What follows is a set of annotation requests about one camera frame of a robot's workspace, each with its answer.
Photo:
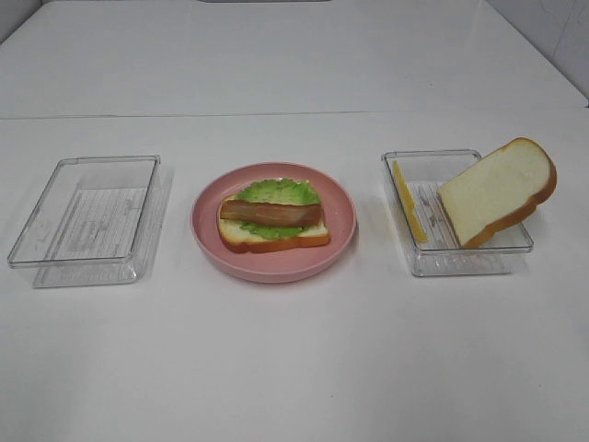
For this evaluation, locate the brown bacon strip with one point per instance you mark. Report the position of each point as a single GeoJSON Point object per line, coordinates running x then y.
{"type": "Point", "coordinates": [272, 215]}

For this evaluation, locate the green lettuce leaf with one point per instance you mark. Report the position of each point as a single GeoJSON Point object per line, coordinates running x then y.
{"type": "Point", "coordinates": [282, 191]}

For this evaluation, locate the clear plastic right container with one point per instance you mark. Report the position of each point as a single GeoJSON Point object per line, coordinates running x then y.
{"type": "Point", "coordinates": [424, 172]}

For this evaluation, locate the bread slice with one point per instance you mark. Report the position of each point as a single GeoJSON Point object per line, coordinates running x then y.
{"type": "Point", "coordinates": [240, 242]}
{"type": "Point", "coordinates": [499, 191]}

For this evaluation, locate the clear plastic container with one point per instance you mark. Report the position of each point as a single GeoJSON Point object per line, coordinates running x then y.
{"type": "Point", "coordinates": [97, 222]}
{"type": "Point", "coordinates": [424, 172]}

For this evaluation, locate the yellow cheese slice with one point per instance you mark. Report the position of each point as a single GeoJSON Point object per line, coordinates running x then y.
{"type": "Point", "coordinates": [408, 205]}

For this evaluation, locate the pink round plate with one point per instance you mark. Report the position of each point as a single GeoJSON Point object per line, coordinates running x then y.
{"type": "Point", "coordinates": [277, 266]}

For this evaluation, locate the clear plastic left container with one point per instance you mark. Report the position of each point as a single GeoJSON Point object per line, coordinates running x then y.
{"type": "Point", "coordinates": [97, 222]}

